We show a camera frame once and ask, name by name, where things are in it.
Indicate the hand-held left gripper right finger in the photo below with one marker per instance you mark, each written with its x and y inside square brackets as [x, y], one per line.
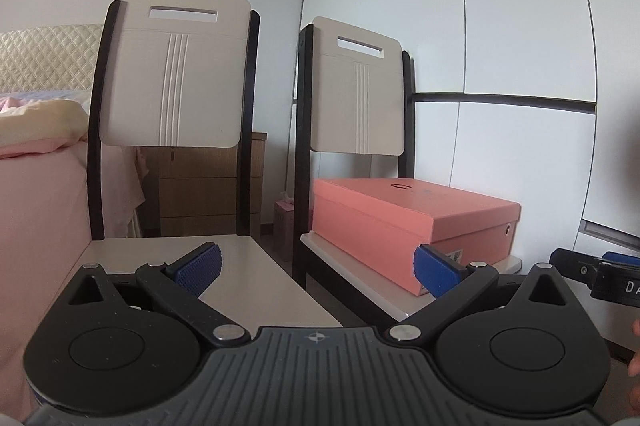
[437, 273]

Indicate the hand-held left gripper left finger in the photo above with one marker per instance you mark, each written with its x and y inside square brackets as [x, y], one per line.
[197, 271]

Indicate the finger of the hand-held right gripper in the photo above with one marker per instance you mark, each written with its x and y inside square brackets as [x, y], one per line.
[622, 258]
[575, 268]

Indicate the salmon shoe box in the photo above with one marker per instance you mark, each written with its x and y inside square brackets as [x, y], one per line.
[370, 251]

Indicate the salmon shoe box lid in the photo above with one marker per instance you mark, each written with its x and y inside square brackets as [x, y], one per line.
[415, 198]

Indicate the person's right hand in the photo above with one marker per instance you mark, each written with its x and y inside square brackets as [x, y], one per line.
[636, 363]

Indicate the wooden nightstand with drawers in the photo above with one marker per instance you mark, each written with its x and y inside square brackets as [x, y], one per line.
[200, 191]

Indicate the pink tissue box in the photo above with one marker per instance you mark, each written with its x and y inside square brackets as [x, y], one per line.
[284, 231]

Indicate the cream quilt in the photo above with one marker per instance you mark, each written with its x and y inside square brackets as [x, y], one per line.
[35, 121]

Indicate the cream quilted headboard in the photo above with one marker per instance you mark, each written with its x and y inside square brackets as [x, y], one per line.
[50, 56]

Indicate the white wardrobe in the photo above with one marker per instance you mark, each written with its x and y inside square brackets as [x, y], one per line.
[500, 6]

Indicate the white chair with black frame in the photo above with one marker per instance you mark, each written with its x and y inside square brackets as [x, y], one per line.
[170, 81]
[355, 106]

